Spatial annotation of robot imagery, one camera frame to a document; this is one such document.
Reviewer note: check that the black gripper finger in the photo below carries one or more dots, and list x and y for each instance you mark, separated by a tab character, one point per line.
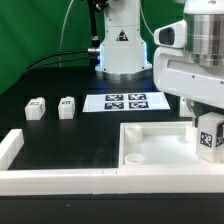
196	109

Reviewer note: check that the white square tabletop tray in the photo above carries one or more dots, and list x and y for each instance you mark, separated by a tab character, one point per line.
158	143

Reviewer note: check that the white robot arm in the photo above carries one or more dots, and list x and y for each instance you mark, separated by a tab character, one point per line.
188	61

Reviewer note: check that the white sheet with AprilTags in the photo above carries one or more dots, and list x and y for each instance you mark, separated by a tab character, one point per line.
126	102

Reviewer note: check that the white U-shaped obstacle fence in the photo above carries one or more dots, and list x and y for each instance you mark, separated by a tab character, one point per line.
203	178

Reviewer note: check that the black camera pole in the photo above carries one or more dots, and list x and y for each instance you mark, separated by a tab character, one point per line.
95	39

